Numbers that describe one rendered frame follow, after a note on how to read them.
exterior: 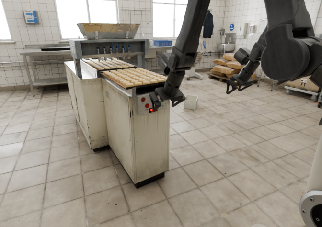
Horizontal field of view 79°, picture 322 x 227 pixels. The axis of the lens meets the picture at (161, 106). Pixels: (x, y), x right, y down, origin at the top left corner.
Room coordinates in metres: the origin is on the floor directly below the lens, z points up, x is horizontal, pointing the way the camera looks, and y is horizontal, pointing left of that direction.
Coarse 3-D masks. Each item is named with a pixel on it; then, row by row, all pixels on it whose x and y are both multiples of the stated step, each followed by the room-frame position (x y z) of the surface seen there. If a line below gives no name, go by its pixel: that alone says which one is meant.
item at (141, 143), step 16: (112, 96) 1.57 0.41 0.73; (128, 96) 1.25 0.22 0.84; (112, 112) 1.61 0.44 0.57; (128, 112) 1.27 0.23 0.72; (160, 112) 1.37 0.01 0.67; (112, 128) 1.66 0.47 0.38; (128, 128) 1.29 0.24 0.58; (144, 128) 1.30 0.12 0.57; (160, 128) 1.37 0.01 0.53; (112, 144) 1.71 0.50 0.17; (128, 144) 1.31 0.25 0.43; (144, 144) 1.30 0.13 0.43; (160, 144) 1.37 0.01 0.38; (128, 160) 1.33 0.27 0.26; (144, 160) 1.30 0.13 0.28; (160, 160) 1.37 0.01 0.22; (144, 176) 1.29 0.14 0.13; (160, 176) 1.41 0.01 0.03
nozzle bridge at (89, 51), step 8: (72, 40) 1.82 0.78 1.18; (80, 40) 1.77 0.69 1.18; (88, 40) 1.80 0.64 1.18; (96, 40) 1.84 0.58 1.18; (104, 40) 1.87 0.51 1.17; (112, 40) 1.91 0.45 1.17; (120, 40) 1.95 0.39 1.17; (128, 40) 1.99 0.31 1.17; (136, 40) 2.04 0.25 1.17; (144, 40) 2.08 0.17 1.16; (72, 48) 1.88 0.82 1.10; (80, 48) 1.76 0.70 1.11; (88, 48) 1.88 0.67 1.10; (96, 48) 1.91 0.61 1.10; (120, 48) 2.04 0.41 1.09; (136, 48) 2.13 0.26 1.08; (144, 48) 2.10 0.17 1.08; (72, 56) 1.96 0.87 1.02; (80, 56) 1.76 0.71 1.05; (88, 56) 1.82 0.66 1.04; (96, 56) 1.86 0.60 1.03; (104, 56) 1.90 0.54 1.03; (112, 56) 1.94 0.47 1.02; (144, 56) 2.20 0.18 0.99; (144, 64) 2.20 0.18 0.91; (80, 72) 1.84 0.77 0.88
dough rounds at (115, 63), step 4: (100, 60) 2.38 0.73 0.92; (104, 60) 2.38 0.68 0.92; (108, 60) 2.41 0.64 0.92; (116, 60) 2.39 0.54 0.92; (88, 64) 2.22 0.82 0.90; (92, 64) 2.09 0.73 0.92; (96, 64) 2.17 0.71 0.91; (100, 64) 2.09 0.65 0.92; (104, 64) 2.11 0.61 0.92; (108, 64) 2.09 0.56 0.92; (112, 64) 2.09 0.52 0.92; (116, 64) 2.17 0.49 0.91; (120, 64) 2.09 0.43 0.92; (124, 64) 2.15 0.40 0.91; (128, 64) 2.09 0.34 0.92; (96, 68) 1.94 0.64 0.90; (100, 68) 1.84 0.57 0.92; (104, 68) 1.92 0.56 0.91; (108, 68) 1.88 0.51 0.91
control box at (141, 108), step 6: (138, 96) 1.25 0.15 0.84; (144, 96) 1.27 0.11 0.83; (138, 102) 1.25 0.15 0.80; (144, 102) 1.27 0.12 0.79; (150, 102) 1.30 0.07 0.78; (162, 102) 1.35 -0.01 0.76; (138, 108) 1.25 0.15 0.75; (144, 108) 1.27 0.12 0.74; (150, 108) 1.30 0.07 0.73; (162, 108) 1.35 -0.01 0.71; (138, 114) 1.25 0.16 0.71
